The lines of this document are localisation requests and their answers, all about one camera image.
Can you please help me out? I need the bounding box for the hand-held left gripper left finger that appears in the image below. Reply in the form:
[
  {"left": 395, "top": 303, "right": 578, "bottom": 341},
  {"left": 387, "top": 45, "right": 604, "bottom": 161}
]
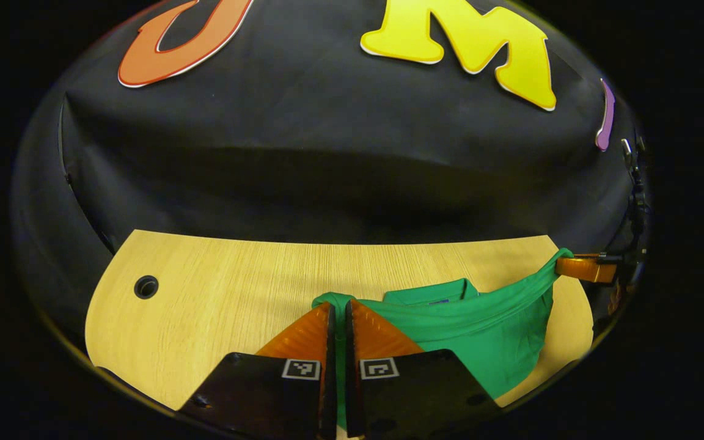
[{"left": 178, "top": 301, "right": 337, "bottom": 440}]

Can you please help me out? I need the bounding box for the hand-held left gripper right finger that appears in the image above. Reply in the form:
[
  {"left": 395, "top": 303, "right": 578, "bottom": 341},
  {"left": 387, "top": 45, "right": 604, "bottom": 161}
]
[{"left": 345, "top": 298, "right": 502, "bottom": 440}]

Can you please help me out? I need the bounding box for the green T-shirt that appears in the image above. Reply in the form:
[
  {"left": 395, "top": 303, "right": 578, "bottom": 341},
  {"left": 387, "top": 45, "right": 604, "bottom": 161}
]
[{"left": 312, "top": 247, "right": 574, "bottom": 428}]

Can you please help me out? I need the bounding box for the round black table grommet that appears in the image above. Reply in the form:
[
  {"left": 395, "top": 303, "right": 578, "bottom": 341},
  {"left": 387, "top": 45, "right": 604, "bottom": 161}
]
[{"left": 134, "top": 275, "right": 160, "bottom": 300}]

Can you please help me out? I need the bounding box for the black backdrop cloth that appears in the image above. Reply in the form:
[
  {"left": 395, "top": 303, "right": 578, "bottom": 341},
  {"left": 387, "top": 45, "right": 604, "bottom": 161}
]
[{"left": 10, "top": 0, "right": 652, "bottom": 343}]

